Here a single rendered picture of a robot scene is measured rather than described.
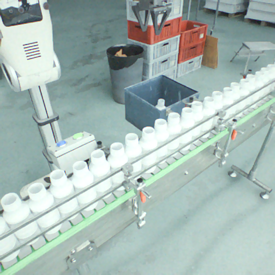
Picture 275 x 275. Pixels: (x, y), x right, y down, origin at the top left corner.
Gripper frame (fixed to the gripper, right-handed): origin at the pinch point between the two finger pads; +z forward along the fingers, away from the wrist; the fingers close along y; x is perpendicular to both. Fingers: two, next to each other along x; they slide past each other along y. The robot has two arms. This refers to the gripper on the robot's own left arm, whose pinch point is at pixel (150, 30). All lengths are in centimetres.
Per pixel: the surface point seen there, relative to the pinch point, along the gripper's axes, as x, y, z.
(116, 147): 24.2, -13.0, 25.4
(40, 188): 48, -13, 25
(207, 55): -278, 175, 120
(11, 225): 57, -16, 30
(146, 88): -38, 46, 50
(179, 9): -193, 166, 41
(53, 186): 45, -14, 27
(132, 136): 18.0, -12.5, 24.9
